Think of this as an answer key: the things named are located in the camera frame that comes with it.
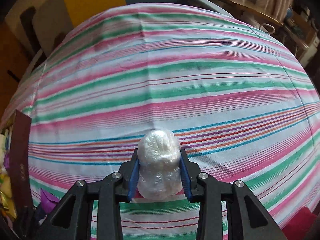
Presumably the white plastic bundle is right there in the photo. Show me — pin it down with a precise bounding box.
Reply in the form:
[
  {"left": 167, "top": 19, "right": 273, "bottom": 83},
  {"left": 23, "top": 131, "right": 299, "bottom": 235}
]
[{"left": 137, "top": 129, "right": 182, "bottom": 201}]

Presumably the striped bed sheet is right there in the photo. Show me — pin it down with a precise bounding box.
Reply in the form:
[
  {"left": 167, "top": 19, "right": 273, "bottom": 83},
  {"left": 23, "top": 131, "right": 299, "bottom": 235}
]
[{"left": 1, "top": 3, "right": 319, "bottom": 228}]

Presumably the gold metal tin box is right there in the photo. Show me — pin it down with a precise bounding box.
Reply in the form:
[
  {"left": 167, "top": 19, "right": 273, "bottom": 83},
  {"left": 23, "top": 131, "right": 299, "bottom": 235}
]
[{"left": 1, "top": 110, "right": 33, "bottom": 235}]

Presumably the red blanket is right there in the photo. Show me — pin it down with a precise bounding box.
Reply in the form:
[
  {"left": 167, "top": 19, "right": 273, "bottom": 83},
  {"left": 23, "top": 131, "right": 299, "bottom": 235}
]
[{"left": 282, "top": 207, "right": 317, "bottom": 240}]

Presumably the wooden side desk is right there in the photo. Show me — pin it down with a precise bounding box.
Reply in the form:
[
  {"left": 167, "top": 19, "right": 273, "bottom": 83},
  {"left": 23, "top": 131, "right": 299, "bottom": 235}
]
[{"left": 218, "top": 0, "right": 283, "bottom": 27}]

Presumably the grey yellow blue headboard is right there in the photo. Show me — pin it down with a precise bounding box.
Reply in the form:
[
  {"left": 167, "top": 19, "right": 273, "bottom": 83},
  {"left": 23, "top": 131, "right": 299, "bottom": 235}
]
[{"left": 4, "top": 0, "right": 188, "bottom": 55}]

